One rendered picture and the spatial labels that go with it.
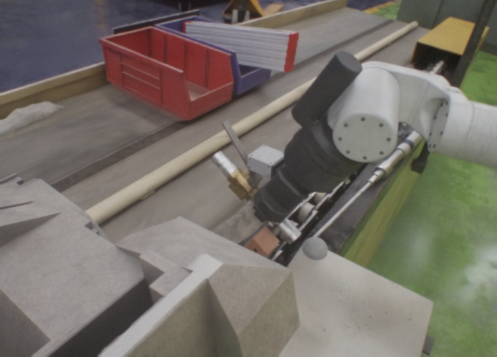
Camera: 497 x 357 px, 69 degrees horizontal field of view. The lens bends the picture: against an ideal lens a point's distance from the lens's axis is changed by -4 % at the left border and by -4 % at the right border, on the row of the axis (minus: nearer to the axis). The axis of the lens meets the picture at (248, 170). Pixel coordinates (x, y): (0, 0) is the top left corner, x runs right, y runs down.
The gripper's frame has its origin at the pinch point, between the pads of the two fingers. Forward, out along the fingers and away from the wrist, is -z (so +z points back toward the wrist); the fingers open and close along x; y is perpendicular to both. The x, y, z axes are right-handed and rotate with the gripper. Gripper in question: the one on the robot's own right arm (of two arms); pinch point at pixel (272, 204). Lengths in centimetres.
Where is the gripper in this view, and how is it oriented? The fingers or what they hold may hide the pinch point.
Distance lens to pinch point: 59.5
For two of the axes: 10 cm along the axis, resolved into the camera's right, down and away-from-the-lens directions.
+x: -5.8, 4.4, -6.9
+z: 4.4, -5.4, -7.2
